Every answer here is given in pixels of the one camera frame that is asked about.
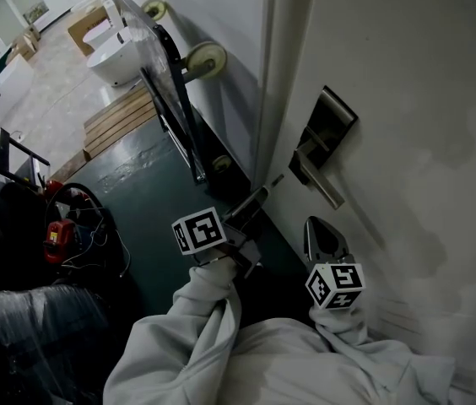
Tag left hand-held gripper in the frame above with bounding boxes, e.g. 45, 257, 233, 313
171, 185, 273, 280

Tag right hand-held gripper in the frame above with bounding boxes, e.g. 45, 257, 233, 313
303, 215, 367, 311

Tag person's right forearm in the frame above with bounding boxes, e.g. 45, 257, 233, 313
308, 305, 371, 346

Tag person's left forearm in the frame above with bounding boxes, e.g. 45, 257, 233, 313
171, 259, 240, 325

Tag metal door lever lock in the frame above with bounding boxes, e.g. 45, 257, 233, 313
287, 84, 360, 211

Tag white door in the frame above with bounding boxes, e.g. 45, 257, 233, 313
258, 0, 476, 401

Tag person's black trouser legs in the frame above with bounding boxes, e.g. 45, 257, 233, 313
240, 274, 316, 329

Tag person's grey hoodie torso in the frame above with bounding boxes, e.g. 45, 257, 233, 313
102, 313, 457, 405

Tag metal platform trolley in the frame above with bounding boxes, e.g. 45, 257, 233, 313
111, 0, 235, 186

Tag wooden slat ramp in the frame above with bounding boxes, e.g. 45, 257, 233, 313
50, 84, 157, 183

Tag red power tool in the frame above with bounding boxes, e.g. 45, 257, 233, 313
42, 219, 77, 264

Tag large white oval bathtub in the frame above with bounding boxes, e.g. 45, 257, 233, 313
85, 27, 144, 89

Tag red fire extinguisher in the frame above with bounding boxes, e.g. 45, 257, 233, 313
39, 176, 64, 194

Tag small white oval bathtub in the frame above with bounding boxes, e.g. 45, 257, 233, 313
82, 18, 115, 46

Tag white toilet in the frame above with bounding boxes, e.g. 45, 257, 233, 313
101, 0, 122, 30

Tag large brown cardboard box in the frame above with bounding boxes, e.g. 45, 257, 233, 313
67, 6, 111, 57

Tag plastic-wrapped dark bundle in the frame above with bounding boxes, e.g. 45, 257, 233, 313
0, 283, 113, 405

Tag white rectangular tub with knobs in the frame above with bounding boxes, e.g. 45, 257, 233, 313
0, 54, 35, 133

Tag small brown cardboard box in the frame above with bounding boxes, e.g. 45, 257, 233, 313
8, 35, 39, 63

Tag tangle of thin wires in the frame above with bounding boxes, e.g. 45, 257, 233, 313
60, 208, 132, 278

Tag black metal frame table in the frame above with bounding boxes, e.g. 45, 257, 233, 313
0, 127, 51, 181

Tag framed green wall picture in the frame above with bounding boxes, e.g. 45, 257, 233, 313
22, 1, 50, 24

